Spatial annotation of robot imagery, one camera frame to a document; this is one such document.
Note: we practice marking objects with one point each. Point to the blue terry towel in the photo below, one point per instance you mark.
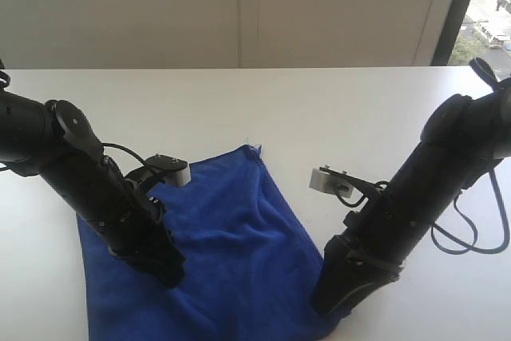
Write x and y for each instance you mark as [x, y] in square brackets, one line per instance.
[250, 266]

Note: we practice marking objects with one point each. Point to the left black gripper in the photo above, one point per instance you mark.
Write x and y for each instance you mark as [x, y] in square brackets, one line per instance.
[125, 218]

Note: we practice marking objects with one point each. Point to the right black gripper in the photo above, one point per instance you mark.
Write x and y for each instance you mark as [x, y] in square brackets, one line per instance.
[389, 226]

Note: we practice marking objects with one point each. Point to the white vehicle outside window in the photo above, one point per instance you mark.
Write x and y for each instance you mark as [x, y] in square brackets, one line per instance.
[490, 37]

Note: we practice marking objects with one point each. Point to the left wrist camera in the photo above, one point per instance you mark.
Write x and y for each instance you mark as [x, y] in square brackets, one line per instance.
[160, 169]

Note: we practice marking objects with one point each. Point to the dark window frame post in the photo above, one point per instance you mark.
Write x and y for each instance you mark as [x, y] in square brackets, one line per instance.
[449, 34]

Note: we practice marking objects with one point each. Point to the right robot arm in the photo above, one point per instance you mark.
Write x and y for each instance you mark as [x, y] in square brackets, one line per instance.
[462, 140]

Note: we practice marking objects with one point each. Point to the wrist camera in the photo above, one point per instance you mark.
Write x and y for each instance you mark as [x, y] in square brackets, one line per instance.
[160, 169]
[349, 190]

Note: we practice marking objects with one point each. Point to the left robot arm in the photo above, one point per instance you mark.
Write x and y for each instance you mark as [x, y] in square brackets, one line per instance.
[54, 140]

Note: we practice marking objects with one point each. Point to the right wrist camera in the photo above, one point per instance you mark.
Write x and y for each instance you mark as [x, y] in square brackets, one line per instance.
[349, 190]

